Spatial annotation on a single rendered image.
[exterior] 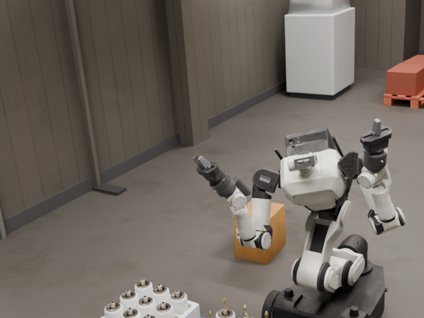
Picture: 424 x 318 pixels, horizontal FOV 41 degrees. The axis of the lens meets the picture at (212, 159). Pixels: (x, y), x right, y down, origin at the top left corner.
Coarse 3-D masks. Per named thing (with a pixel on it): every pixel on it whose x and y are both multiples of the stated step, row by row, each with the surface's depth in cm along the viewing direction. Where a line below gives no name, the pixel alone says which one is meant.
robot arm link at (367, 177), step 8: (360, 160) 218; (360, 168) 220; (368, 168) 213; (376, 168) 212; (384, 168) 217; (360, 176) 216; (368, 176) 214; (376, 176) 214; (360, 184) 219; (368, 184) 215
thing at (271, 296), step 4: (272, 292) 300; (276, 292) 299; (268, 296) 297; (272, 296) 297; (276, 296) 297; (268, 300) 295; (272, 300) 295; (264, 304) 295; (268, 304) 294; (272, 304) 294; (264, 308) 294; (268, 308) 293; (272, 308) 294; (264, 312) 294; (268, 312) 293; (272, 312) 295; (264, 316) 294; (268, 316) 293; (272, 316) 300
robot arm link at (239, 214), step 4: (228, 204) 246; (232, 208) 246; (244, 208) 246; (232, 212) 245; (236, 212) 245; (240, 212) 244; (244, 212) 243; (248, 212) 245; (236, 216) 243; (240, 216) 242; (244, 216) 242
